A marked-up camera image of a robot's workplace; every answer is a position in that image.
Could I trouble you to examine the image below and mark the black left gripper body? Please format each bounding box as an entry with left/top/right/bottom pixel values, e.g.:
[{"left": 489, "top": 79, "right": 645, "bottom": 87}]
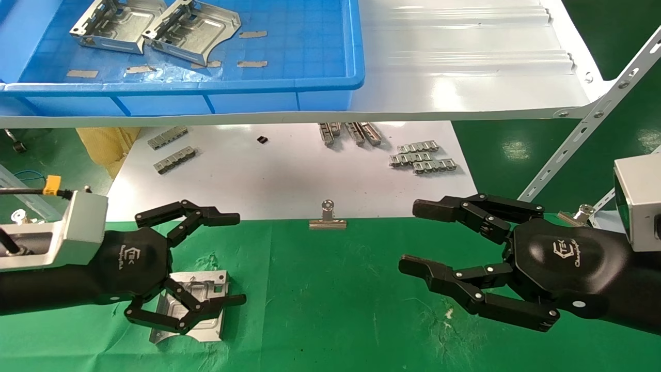
[{"left": 0, "top": 226, "right": 175, "bottom": 317}]

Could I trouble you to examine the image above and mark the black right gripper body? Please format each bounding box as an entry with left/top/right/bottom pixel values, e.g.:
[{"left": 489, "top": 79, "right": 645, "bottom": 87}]
[{"left": 502, "top": 218, "right": 661, "bottom": 335}]

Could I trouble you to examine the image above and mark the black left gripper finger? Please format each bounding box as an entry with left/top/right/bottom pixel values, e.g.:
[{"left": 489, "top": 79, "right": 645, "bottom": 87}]
[
  {"left": 123, "top": 277, "right": 248, "bottom": 335},
  {"left": 134, "top": 199, "right": 242, "bottom": 246}
]

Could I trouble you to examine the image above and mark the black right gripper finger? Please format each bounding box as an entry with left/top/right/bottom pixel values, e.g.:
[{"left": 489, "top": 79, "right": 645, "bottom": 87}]
[
  {"left": 412, "top": 193, "right": 546, "bottom": 245},
  {"left": 398, "top": 255, "right": 561, "bottom": 333}
]

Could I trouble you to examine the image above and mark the grey sheet metal bracket part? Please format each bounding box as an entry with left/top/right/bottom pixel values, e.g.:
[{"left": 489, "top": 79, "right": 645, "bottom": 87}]
[
  {"left": 141, "top": 0, "right": 242, "bottom": 67},
  {"left": 149, "top": 269, "right": 231, "bottom": 345},
  {"left": 69, "top": 0, "right": 168, "bottom": 55}
]

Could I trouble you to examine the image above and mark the silver binder clip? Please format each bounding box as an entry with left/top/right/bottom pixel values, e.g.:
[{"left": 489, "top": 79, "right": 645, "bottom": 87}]
[
  {"left": 10, "top": 208, "right": 46, "bottom": 227},
  {"left": 308, "top": 199, "right": 348, "bottom": 230},
  {"left": 557, "top": 204, "right": 595, "bottom": 228}
]

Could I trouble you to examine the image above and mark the yellow hanging cloth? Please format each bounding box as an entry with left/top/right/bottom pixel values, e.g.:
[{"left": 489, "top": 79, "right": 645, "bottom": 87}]
[{"left": 75, "top": 127, "right": 141, "bottom": 179}]

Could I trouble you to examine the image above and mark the green table cloth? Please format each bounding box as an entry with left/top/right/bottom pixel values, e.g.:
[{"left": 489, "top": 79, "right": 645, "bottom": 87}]
[{"left": 0, "top": 212, "right": 661, "bottom": 372}]

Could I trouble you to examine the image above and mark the white metal shelf board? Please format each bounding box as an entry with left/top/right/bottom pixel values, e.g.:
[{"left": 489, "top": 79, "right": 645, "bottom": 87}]
[{"left": 0, "top": 0, "right": 616, "bottom": 129}]

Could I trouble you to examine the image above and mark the chrome wheeled chair base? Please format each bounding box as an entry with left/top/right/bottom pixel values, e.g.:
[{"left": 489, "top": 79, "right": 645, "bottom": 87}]
[{"left": 3, "top": 128, "right": 27, "bottom": 154}]

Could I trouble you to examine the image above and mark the blue plastic bin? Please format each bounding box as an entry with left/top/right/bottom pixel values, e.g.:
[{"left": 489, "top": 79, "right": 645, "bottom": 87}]
[{"left": 0, "top": 0, "right": 366, "bottom": 117}]

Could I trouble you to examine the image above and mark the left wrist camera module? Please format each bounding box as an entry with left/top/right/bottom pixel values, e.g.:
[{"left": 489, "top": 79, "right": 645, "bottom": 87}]
[{"left": 0, "top": 190, "right": 109, "bottom": 273}]

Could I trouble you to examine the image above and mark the grey metal chain strip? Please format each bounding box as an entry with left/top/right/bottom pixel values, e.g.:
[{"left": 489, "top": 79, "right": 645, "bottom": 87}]
[
  {"left": 396, "top": 139, "right": 440, "bottom": 154},
  {"left": 412, "top": 158, "right": 458, "bottom": 175},
  {"left": 153, "top": 146, "right": 197, "bottom": 175},
  {"left": 389, "top": 151, "right": 434, "bottom": 168},
  {"left": 147, "top": 125, "right": 189, "bottom": 151}
]

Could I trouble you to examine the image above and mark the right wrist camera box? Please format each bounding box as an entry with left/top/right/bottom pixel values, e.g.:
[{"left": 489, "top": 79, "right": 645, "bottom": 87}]
[{"left": 613, "top": 153, "right": 661, "bottom": 253}]

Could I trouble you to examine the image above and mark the black camera cable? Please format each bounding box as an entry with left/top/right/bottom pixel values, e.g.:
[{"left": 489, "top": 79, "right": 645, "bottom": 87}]
[
  {"left": 0, "top": 226, "right": 27, "bottom": 257},
  {"left": 0, "top": 187, "right": 74, "bottom": 200}
]

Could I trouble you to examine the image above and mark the white perforated shelf post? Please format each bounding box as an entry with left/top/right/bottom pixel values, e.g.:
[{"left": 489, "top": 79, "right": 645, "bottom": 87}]
[
  {"left": 0, "top": 164, "right": 58, "bottom": 220},
  {"left": 513, "top": 25, "right": 661, "bottom": 208}
]

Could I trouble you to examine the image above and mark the blue cable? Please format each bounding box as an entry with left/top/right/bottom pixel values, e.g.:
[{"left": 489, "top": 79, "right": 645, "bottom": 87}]
[{"left": 10, "top": 169, "right": 48, "bottom": 182}]

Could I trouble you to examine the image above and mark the grey metal rail strip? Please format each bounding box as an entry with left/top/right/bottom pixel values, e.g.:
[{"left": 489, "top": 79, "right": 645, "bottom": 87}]
[
  {"left": 358, "top": 122, "right": 383, "bottom": 146},
  {"left": 318, "top": 122, "right": 342, "bottom": 147},
  {"left": 344, "top": 122, "right": 365, "bottom": 147}
]

